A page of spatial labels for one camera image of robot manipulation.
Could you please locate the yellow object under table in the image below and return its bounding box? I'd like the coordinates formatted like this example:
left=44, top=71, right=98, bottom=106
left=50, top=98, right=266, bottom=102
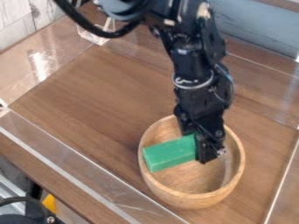
left=42, top=194, right=58, bottom=214

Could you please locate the brown wooden bowl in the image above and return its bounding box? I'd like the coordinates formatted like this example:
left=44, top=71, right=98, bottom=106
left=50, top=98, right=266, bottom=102
left=138, top=115, right=246, bottom=209

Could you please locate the black cable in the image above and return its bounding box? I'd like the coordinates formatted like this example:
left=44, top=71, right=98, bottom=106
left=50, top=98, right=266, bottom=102
left=51, top=0, right=146, bottom=39

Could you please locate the clear acrylic front wall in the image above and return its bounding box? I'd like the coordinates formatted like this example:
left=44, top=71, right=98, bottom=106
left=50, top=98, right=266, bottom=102
left=0, top=108, right=188, bottom=224

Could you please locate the clear acrylic corner bracket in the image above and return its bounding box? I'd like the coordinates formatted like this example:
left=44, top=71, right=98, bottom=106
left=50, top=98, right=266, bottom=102
left=75, top=16, right=118, bottom=46

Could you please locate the green rectangular block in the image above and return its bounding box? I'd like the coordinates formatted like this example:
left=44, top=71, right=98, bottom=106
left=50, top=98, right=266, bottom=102
left=143, top=135, right=196, bottom=172

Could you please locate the black metal mount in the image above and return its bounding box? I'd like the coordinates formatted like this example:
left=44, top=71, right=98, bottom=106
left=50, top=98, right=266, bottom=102
left=0, top=198, right=66, bottom=224

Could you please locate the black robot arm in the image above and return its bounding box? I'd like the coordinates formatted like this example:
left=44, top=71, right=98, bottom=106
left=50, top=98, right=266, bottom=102
left=92, top=0, right=235, bottom=164

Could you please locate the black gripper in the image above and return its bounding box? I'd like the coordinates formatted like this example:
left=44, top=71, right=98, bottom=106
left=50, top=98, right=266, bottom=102
left=171, top=47, right=234, bottom=165

